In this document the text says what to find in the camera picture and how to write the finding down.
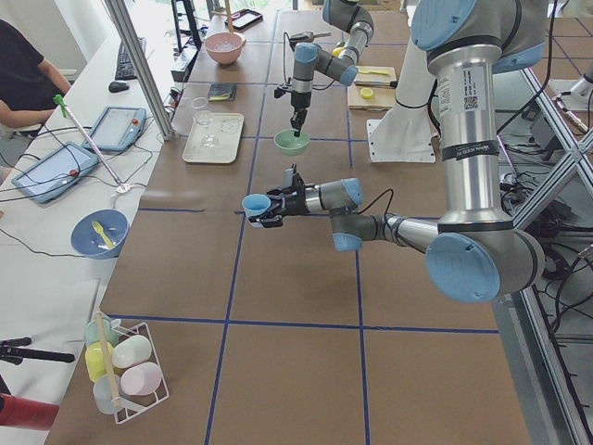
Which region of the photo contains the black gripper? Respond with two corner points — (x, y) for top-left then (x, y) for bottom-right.
(290, 90), (311, 137)
(249, 186), (309, 228)

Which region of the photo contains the light blue cup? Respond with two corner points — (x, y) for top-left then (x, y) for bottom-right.
(242, 194), (271, 228)

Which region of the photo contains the green bowl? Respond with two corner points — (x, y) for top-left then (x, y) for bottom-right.
(273, 129), (310, 157)

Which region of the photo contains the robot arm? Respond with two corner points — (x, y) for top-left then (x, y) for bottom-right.
(290, 1), (374, 137)
(242, 1), (548, 303)

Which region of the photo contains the steel ice scoop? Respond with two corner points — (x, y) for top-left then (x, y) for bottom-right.
(284, 32), (332, 51)

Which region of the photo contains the pink bowl with ice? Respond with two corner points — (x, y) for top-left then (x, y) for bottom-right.
(204, 32), (246, 65)

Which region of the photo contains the blue bowl with fork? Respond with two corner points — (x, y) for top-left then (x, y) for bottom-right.
(70, 209), (129, 260)

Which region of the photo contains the lemon half slice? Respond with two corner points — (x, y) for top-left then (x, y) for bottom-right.
(360, 87), (374, 100)

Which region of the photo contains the cream bear tray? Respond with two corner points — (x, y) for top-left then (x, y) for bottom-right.
(182, 111), (245, 164)

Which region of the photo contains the grey yellow cloth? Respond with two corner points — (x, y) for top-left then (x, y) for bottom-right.
(207, 83), (237, 102)

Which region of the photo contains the wooden cutting board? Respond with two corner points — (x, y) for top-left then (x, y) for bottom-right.
(347, 66), (397, 110)

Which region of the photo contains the clear wine glass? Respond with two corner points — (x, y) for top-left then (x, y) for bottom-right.
(191, 97), (219, 148)

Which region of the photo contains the yellow plastic knife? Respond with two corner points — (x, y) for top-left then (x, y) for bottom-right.
(358, 68), (390, 76)

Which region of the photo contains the steel muddler black cap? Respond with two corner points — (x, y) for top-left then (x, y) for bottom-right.
(354, 80), (398, 88)

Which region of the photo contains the far teach pendant tablet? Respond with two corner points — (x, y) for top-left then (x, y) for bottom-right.
(88, 107), (147, 153)

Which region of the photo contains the teach pendant tablet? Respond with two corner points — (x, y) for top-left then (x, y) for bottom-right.
(88, 107), (147, 153)
(11, 142), (99, 204)

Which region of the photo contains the black keyboard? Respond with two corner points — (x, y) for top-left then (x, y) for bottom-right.
(114, 43), (137, 81)

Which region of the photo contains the black computer mouse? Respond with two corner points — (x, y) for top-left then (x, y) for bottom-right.
(107, 81), (130, 94)

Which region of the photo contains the near teach pendant tablet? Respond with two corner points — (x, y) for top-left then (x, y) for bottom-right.
(11, 142), (99, 204)

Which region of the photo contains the pink rod green clip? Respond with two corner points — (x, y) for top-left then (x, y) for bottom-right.
(53, 95), (132, 194)

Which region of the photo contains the seated person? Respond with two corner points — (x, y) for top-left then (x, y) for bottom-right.
(1, 20), (71, 129)

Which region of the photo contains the black tripod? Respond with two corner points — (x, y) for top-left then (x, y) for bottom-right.
(1, 337), (76, 365)

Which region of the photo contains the red fire extinguisher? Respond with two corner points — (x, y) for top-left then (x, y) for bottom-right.
(0, 393), (59, 431)

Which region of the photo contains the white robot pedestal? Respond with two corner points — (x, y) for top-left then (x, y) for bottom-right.
(367, 41), (435, 163)

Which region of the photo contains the white wire cup rack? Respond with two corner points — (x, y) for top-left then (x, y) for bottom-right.
(83, 311), (170, 425)

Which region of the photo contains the aluminium frame post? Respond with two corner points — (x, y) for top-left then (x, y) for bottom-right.
(105, 0), (175, 141)

